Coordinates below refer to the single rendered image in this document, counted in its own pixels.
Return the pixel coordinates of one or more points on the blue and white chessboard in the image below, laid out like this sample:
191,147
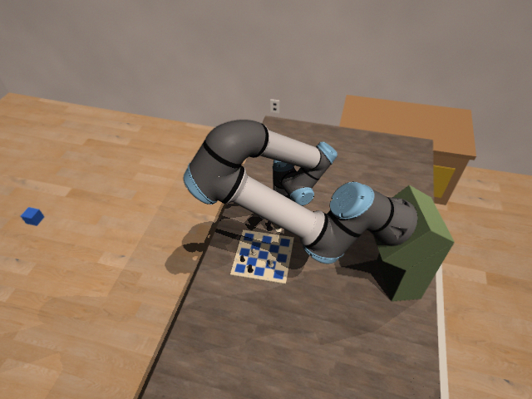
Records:
267,246

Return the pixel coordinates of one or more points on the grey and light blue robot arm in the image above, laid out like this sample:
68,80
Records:
216,174

